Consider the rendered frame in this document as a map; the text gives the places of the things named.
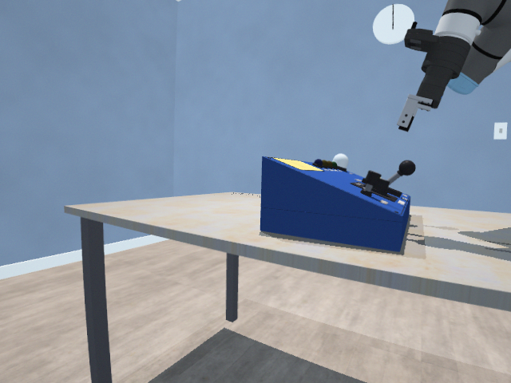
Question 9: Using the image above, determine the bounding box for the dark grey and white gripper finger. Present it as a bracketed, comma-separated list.
[397, 94, 433, 128]
[398, 104, 431, 132]

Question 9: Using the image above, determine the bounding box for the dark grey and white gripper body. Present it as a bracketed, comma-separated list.
[404, 13, 481, 109]

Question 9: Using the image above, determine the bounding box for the blue control console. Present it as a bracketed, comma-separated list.
[260, 154, 415, 252]

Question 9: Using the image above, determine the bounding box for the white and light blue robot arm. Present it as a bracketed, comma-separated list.
[442, 0, 511, 95]

